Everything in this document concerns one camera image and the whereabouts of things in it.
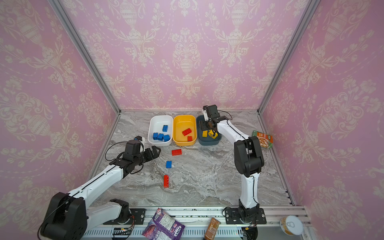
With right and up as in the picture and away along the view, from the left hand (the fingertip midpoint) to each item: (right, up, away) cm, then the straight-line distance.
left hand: (156, 152), depth 87 cm
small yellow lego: (+30, +9, +19) cm, 37 cm away
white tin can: (+66, -30, -19) cm, 75 cm away
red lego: (+11, -2, +10) cm, 15 cm away
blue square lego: (-5, +8, +16) cm, 19 cm away
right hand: (+30, +17, +12) cm, 37 cm away
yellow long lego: (+34, +10, +17) cm, 39 cm away
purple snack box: (+8, -32, -17) cm, 37 cm away
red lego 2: (+6, -16, -3) cm, 17 cm away
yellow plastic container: (+13, +18, +24) cm, 32 cm away
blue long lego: (+1, +14, +22) cm, 26 cm away
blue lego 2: (+3, +7, +16) cm, 18 cm away
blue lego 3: (+7, -8, +6) cm, 12 cm away
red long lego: (+17, +11, +19) cm, 28 cm away
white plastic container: (-7, +16, +25) cm, 30 cm away
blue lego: (-1, +8, +16) cm, 18 cm away
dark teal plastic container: (+30, +5, +16) cm, 34 cm away
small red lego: (+19, +6, +16) cm, 26 cm away
